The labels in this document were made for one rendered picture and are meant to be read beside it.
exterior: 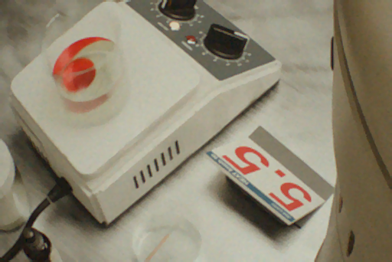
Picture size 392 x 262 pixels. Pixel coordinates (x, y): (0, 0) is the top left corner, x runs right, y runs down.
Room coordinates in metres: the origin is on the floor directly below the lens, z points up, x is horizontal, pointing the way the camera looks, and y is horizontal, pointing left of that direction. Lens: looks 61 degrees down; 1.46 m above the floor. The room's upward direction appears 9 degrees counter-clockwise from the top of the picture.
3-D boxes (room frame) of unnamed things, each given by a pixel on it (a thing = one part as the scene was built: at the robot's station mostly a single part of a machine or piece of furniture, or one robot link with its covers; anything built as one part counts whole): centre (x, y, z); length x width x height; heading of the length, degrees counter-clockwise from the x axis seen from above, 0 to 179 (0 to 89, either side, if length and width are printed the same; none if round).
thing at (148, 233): (0.29, 0.04, 0.76); 0.06 x 0.06 x 0.02
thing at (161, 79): (0.40, 0.07, 0.83); 0.12 x 0.12 x 0.01; 34
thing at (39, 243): (0.29, 0.14, 0.78); 0.03 x 0.03 x 0.07
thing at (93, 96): (0.39, 0.07, 0.88); 0.07 x 0.06 x 0.08; 140
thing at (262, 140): (0.33, -0.05, 0.77); 0.09 x 0.06 x 0.04; 38
